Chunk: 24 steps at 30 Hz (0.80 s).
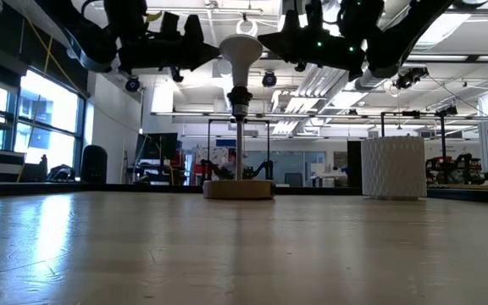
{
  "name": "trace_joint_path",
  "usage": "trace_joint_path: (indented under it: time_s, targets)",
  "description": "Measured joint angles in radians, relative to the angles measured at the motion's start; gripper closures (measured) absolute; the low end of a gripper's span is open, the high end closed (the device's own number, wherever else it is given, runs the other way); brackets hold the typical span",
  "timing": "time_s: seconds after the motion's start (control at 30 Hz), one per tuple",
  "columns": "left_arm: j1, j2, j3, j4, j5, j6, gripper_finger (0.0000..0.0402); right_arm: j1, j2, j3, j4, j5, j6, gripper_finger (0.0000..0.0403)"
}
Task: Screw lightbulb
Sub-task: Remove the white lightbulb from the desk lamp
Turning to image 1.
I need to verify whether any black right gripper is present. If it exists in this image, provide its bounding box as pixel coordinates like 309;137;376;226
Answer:
257;0;385;81

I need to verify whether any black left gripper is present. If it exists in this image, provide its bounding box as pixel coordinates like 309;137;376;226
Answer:
103;0;221;84

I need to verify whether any white light bulb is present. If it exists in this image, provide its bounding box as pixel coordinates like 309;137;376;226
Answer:
219;33;264;89

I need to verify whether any lamp stand with wooden base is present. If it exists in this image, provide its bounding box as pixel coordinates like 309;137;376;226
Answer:
202;86;276;201

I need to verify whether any black monitor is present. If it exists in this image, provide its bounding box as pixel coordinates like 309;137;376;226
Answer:
136;132;179;161

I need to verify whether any person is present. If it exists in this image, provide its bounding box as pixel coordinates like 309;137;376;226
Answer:
220;154;239;180

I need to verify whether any black ceiling-mounted device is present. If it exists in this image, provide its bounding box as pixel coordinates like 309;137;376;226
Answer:
394;66;430;91

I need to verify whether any black cabinet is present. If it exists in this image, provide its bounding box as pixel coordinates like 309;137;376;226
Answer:
347;140;363;188

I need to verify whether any black chair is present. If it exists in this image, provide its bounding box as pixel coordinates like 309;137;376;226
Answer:
80;144;108;186

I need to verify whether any long ceiling light strip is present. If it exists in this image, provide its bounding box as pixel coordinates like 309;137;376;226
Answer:
404;53;488;63

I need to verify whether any black pole stand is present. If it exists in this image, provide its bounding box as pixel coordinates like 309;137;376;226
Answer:
380;105;459;183

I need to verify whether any dark bag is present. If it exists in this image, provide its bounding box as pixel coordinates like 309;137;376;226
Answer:
47;163;76;182

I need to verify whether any dark water bottle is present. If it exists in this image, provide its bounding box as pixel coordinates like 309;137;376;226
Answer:
38;154;49;182

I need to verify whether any red black background robot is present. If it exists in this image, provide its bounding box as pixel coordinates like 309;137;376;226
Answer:
425;152;487;186

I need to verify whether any white cable coil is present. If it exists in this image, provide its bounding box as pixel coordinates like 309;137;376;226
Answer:
236;19;258;36

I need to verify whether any yellow cable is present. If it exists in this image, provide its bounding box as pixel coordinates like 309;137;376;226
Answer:
16;19;88;183

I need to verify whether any black table edge rail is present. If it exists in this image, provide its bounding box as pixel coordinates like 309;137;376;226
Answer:
0;181;488;205

